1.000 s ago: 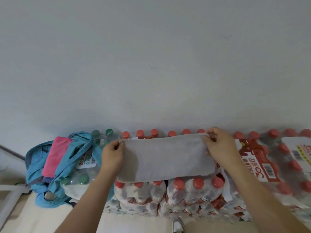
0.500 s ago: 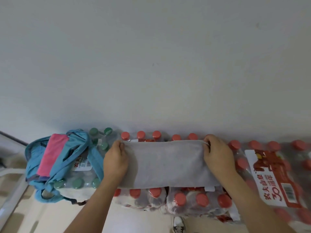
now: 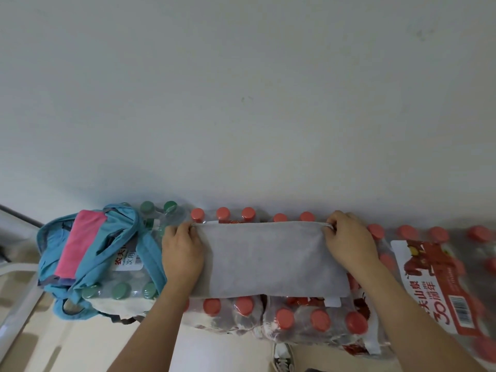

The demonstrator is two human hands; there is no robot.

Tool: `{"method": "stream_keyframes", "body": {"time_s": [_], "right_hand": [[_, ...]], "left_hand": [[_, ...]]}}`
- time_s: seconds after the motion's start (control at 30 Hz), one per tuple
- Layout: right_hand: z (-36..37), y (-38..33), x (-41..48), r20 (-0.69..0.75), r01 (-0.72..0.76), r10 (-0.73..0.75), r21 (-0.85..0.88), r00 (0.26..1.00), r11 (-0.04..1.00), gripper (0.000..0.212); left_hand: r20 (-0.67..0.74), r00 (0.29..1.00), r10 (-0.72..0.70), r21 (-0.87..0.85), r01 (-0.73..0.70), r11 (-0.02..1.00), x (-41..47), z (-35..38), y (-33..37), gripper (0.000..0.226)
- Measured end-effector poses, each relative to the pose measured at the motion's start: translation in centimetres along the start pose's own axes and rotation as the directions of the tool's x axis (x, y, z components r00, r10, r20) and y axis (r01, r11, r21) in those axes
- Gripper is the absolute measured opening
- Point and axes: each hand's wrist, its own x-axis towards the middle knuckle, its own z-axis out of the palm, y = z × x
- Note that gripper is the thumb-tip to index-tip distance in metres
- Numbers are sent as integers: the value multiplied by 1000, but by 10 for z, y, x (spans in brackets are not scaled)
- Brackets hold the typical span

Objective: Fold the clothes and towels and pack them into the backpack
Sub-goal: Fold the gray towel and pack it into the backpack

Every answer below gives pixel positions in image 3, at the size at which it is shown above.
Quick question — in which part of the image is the person's left hand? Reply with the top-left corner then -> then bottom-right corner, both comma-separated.
160,222 -> 206,296

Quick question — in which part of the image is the person's right hand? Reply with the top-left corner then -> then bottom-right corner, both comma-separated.
321,210 -> 383,278

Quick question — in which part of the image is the pink towel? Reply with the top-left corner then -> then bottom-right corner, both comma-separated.
54,209 -> 109,280

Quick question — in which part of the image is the light blue backpack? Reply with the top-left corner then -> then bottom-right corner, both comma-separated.
36,203 -> 169,326

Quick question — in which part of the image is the person's left forearm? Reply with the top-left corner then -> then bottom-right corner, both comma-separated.
107,282 -> 199,372

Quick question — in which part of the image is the person's right forearm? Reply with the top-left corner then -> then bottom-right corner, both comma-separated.
351,258 -> 486,372

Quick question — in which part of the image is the stack of water bottle packs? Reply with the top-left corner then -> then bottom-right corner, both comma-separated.
80,200 -> 496,364

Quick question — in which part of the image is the white and black sneaker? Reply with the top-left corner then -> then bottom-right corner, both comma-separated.
272,341 -> 296,372

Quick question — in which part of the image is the white panel leaning on wall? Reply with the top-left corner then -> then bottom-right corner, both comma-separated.
0,204 -> 46,265

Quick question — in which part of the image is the white leg machine frame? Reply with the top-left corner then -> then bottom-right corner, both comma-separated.
0,262 -> 44,346

